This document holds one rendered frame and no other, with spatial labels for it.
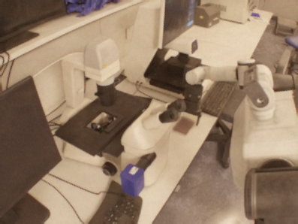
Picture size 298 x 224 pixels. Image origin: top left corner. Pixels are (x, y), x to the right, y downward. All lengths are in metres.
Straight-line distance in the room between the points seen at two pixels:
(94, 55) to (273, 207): 0.67
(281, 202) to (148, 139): 0.53
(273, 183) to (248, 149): 0.12
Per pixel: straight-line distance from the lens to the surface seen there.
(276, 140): 0.58
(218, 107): 1.47
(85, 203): 1.04
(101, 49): 0.84
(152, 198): 1.03
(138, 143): 0.86
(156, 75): 1.53
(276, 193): 0.48
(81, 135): 0.99
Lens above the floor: 1.61
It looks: 38 degrees down
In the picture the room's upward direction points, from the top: straight up
